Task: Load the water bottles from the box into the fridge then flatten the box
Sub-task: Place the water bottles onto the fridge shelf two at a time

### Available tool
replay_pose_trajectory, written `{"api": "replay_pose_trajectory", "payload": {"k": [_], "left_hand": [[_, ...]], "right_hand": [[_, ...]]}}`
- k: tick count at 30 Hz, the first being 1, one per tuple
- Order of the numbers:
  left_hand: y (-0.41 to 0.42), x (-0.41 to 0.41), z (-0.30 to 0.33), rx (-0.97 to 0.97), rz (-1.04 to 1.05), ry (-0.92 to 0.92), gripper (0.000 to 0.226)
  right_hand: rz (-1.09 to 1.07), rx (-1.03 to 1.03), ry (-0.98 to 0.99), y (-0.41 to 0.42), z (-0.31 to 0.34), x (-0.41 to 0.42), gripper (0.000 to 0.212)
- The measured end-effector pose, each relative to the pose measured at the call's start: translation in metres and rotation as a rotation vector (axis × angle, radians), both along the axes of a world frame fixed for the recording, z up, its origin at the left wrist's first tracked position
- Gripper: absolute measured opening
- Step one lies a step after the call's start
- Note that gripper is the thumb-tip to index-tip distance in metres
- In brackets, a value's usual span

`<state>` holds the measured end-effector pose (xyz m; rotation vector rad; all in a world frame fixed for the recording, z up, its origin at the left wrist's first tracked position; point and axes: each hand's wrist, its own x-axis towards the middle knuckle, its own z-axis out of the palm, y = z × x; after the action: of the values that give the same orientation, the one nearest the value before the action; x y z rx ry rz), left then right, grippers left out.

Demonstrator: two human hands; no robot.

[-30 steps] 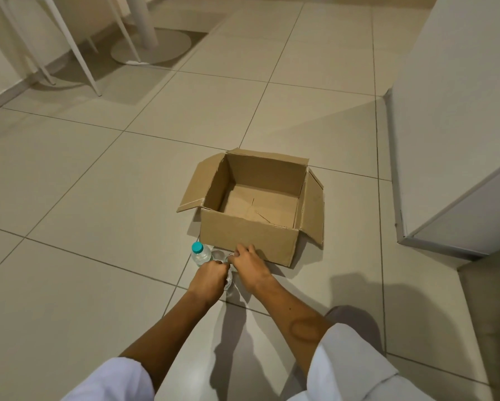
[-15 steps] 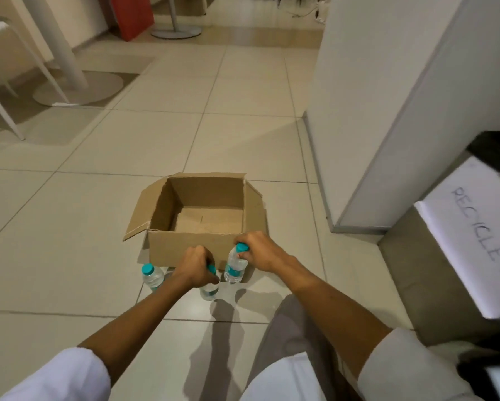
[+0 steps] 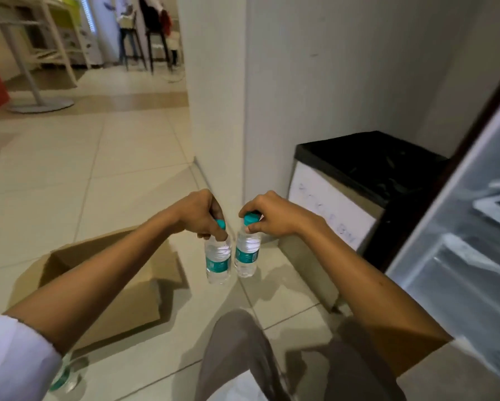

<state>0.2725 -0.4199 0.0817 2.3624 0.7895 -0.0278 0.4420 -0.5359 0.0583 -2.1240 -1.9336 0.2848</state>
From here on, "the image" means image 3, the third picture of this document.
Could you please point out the person's left hand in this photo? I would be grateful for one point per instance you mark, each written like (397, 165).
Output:
(197, 212)

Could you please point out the person's right forearm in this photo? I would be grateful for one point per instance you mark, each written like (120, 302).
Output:
(379, 296)

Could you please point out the person's right hand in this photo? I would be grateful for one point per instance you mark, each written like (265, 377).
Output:
(283, 217)

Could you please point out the black bar stool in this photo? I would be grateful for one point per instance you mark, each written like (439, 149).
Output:
(156, 37)

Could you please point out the white wooden rack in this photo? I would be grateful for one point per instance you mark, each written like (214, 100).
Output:
(64, 58)

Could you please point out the white round pedestal base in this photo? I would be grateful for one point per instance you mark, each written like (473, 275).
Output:
(41, 105)

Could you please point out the steel bin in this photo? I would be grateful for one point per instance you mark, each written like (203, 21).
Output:
(308, 271)

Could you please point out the dark maroon refrigerator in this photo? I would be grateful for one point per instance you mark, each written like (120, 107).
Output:
(463, 267)

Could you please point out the person's white shirt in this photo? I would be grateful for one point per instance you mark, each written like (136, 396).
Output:
(16, 359)

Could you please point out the bottle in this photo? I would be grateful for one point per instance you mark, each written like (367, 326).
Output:
(66, 377)
(247, 254)
(217, 263)

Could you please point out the printed cardboard box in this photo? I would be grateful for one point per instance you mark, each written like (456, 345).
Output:
(128, 309)

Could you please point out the person's left forearm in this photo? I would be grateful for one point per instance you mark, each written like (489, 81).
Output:
(95, 279)

